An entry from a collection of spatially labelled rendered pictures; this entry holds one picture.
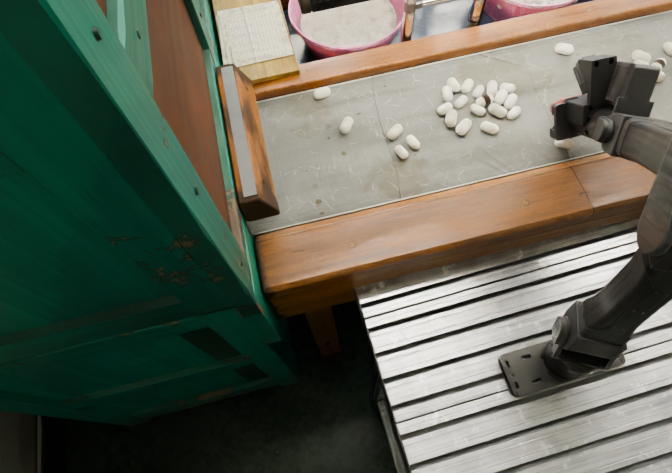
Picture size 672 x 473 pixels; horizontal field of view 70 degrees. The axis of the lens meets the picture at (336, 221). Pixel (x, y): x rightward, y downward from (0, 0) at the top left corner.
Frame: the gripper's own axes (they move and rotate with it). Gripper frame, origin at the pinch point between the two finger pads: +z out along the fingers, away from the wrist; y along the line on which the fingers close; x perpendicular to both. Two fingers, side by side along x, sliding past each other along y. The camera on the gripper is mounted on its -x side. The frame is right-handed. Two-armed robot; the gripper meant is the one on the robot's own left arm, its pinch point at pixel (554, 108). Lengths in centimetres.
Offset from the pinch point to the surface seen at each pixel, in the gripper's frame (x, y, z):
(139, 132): -21, 62, -52
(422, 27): -16.8, 13.8, 33.4
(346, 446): 88, 55, 13
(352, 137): -1.8, 39.1, 5.3
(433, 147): 2.3, 24.5, 0.4
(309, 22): -23, 40, 33
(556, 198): 11.6, 8.2, -14.5
